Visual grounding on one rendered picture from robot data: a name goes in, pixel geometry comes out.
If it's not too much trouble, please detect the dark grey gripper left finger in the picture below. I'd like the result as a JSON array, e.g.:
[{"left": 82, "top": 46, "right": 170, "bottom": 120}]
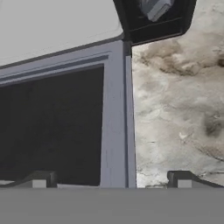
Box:
[{"left": 0, "top": 171, "right": 58, "bottom": 189}]

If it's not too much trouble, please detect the grey cupboard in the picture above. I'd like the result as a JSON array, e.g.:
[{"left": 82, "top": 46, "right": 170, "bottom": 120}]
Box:
[{"left": 0, "top": 38, "right": 137, "bottom": 189}]

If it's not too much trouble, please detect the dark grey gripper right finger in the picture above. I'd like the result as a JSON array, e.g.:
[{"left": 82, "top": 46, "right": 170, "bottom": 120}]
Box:
[{"left": 166, "top": 170, "right": 224, "bottom": 189}]

